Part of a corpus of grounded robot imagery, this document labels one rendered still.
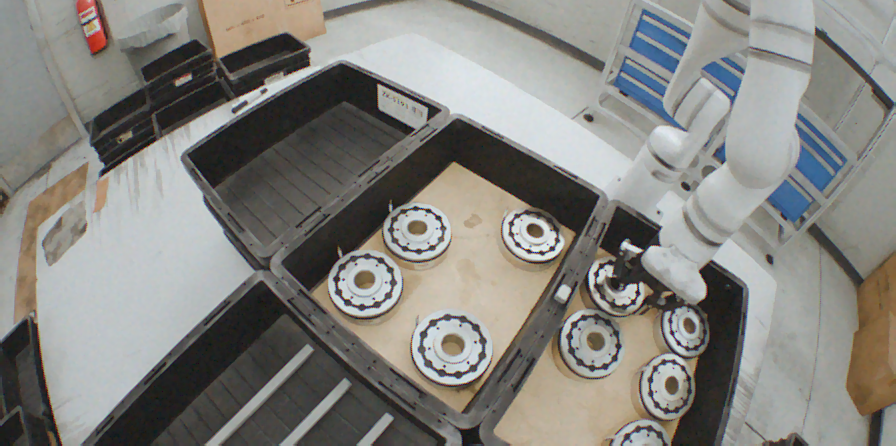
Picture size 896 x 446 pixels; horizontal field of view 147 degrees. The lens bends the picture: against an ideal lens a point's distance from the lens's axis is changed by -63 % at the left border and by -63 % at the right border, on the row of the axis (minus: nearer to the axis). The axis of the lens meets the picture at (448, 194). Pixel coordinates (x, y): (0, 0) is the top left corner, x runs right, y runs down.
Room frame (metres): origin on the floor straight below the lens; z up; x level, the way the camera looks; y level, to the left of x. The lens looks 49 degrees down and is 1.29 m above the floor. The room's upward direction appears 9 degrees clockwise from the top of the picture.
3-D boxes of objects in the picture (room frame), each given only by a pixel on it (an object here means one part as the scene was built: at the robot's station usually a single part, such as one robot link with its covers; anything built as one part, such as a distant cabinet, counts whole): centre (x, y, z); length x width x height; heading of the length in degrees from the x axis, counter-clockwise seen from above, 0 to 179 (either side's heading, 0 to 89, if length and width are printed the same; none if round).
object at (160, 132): (0.99, 1.20, 0.31); 0.40 x 0.30 x 0.34; 141
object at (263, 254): (0.41, 0.24, 0.92); 0.40 x 0.30 x 0.02; 151
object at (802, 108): (1.53, -1.55, 0.91); 1.70 x 0.10 x 0.05; 51
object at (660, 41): (1.76, -1.22, 0.60); 0.72 x 0.03 x 0.56; 51
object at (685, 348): (0.18, -0.40, 0.86); 0.10 x 0.10 x 0.01
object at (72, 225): (0.16, 1.05, 0.71); 0.22 x 0.19 x 0.01; 141
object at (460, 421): (0.26, -0.02, 0.92); 0.40 x 0.30 x 0.02; 151
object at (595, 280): (0.25, -0.28, 0.86); 0.10 x 0.10 x 0.01
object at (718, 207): (0.23, -0.31, 1.12); 0.09 x 0.07 x 0.15; 117
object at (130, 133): (0.93, 1.76, 0.31); 0.40 x 0.30 x 0.34; 141
